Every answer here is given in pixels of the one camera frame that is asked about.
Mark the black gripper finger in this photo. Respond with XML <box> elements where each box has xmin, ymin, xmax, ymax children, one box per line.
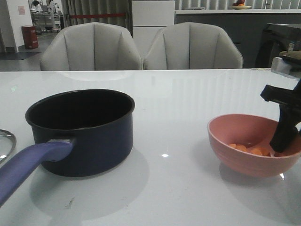
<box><xmin>270</xmin><ymin>104</ymin><xmax>301</xmax><ymax>153</ymax></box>

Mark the pink bowl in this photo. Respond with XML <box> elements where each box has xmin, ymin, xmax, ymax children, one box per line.
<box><xmin>207</xmin><ymin>113</ymin><xmax>301</xmax><ymax>178</ymax></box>

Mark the grey armchair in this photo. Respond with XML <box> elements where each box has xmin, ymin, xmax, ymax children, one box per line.
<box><xmin>40</xmin><ymin>22</ymin><xmax>143</xmax><ymax>71</ymax></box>
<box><xmin>143</xmin><ymin>22</ymin><xmax>243</xmax><ymax>70</ymax></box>

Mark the fruit plate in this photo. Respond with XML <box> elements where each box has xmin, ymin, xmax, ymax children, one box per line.
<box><xmin>231</xmin><ymin>0</ymin><xmax>251</xmax><ymax>10</ymax></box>

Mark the dark blue saucepan purple handle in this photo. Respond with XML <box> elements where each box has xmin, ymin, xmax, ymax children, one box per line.
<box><xmin>0</xmin><ymin>89</ymin><xmax>135</xmax><ymax>204</ymax></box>

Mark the red barrier belt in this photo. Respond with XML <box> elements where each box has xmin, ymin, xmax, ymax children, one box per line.
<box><xmin>69</xmin><ymin>13</ymin><xmax>126</xmax><ymax>19</ymax></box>

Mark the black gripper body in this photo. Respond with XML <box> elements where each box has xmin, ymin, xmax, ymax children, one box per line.
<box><xmin>261</xmin><ymin>55</ymin><xmax>301</xmax><ymax>107</ymax></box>

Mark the beige cushion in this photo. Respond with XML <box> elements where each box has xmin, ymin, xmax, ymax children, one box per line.
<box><xmin>279</xmin><ymin>50</ymin><xmax>301</xmax><ymax>64</ymax></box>

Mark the glass lid purple knob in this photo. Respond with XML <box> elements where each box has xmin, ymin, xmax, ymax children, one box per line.
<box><xmin>0</xmin><ymin>129</ymin><xmax>16</xmax><ymax>164</ymax></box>

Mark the red bin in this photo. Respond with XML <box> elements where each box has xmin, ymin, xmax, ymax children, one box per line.
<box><xmin>21</xmin><ymin>25</ymin><xmax>39</xmax><ymax>49</ymax></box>

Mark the right grey armchair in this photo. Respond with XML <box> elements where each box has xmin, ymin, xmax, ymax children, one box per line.
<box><xmin>143</xmin><ymin>22</ymin><xmax>243</xmax><ymax>70</ymax></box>

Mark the left grey armchair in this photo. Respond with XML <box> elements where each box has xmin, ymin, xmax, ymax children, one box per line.
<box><xmin>40</xmin><ymin>22</ymin><xmax>143</xmax><ymax>71</ymax></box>

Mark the white refrigerator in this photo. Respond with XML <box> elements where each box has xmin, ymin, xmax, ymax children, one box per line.
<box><xmin>132</xmin><ymin>0</ymin><xmax>175</xmax><ymax>57</ymax></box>

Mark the dark grey kitchen counter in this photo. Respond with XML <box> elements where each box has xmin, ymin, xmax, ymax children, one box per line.
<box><xmin>175</xmin><ymin>9</ymin><xmax>301</xmax><ymax>68</ymax></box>

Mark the grey curtain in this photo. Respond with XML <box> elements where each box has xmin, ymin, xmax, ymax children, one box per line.
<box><xmin>62</xmin><ymin>0</ymin><xmax>133</xmax><ymax>33</ymax></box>

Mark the dark washing machine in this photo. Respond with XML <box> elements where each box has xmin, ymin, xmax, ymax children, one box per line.
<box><xmin>255</xmin><ymin>24</ymin><xmax>301</xmax><ymax>68</ymax></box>

